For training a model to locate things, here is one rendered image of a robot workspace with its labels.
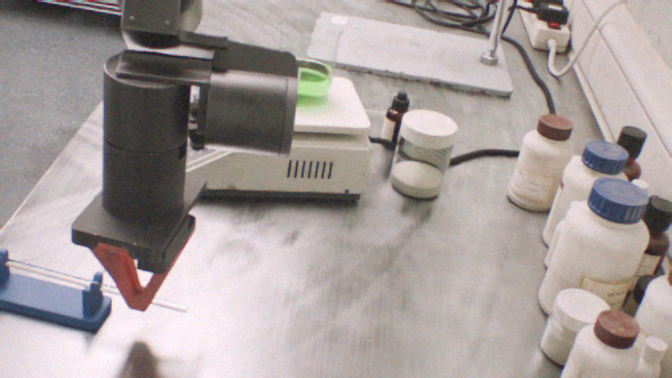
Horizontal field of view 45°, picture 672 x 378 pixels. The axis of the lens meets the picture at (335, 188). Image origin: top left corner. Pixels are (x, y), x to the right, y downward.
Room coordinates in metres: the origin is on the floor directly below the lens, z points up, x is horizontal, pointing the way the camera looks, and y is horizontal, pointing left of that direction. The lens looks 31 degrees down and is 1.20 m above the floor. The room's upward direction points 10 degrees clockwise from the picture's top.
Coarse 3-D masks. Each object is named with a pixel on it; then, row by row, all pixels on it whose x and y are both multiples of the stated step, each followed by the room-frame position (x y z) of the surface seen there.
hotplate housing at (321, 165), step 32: (224, 160) 0.69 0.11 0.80; (256, 160) 0.70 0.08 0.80; (288, 160) 0.71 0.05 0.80; (320, 160) 0.72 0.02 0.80; (352, 160) 0.73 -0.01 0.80; (224, 192) 0.70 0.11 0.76; (256, 192) 0.70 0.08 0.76; (288, 192) 0.71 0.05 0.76; (320, 192) 0.72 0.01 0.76; (352, 192) 0.73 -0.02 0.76
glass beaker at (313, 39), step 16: (288, 16) 0.79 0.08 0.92; (304, 16) 0.81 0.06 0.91; (320, 16) 0.81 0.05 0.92; (288, 32) 0.75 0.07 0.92; (304, 32) 0.80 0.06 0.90; (320, 32) 0.80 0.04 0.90; (336, 32) 0.79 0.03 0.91; (288, 48) 0.75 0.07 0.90; (304, 48) 0.74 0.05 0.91; (320, 48) 0.75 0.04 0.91; (336, 48) 0.76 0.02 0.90; (304, 64) 0.75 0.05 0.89; (320, 64) 0.75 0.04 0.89; (304, 80) 0.75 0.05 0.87; (320, 80) 0.75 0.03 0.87; (304, 96) 0.75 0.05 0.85; (320, 96) 0.75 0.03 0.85
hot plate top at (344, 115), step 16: (336, 80) 0.84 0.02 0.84; (336, 96) 0.80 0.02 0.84; (352, 96) 0.80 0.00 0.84; (304, 112) 0.74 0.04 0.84; (320, 112) 0.75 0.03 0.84; (336, 112) 0.76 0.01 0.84; (352, 112) 0.76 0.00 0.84; (304, 128) 0.72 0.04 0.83; (320, 128) 0.72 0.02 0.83; (336, 128) 0.73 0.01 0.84; (352, 128) 0.73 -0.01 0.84; (368, 128) 0.74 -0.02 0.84
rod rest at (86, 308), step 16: (0, 272) 0.50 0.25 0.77; (96, 272) 0.50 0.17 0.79; (0, 288) 0.50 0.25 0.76; (16, 288) 0.50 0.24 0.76; (32, 288) 0.50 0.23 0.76; (48, 288) 0.51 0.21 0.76; (64, 288) 0.51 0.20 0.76; (0, 304) 0.48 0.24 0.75; (16, 304) 0.48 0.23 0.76; (32, 304) 0.48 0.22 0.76; (48, 304) 0.49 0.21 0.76; (64, 304) 0.49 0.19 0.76; (80, 304) 0.49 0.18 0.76; (96, 304) 0.49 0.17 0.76; (64, 320) 0.48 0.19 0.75; (80, 320) 0.48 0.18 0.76; (96, 320) 0.48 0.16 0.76
